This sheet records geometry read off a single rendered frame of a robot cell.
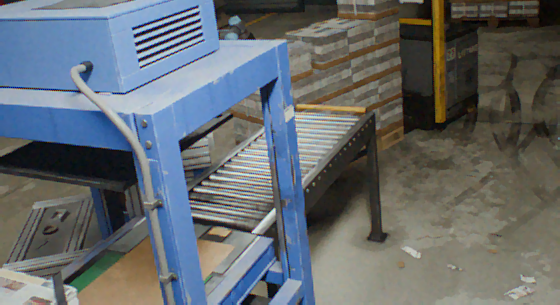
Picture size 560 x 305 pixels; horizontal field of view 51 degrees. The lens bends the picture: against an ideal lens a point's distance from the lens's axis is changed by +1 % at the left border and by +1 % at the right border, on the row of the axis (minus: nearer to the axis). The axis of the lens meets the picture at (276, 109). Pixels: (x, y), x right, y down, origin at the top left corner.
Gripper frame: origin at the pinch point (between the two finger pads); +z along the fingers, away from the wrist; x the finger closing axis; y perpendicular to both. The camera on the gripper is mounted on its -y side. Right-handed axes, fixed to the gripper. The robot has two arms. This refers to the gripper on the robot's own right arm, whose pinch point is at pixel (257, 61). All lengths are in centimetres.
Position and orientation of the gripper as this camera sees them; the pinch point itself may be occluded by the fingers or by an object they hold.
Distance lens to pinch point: 392.6
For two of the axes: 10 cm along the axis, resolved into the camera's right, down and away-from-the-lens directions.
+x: -6.7, -1.7, 7.2
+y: 5.9, -7.2, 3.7
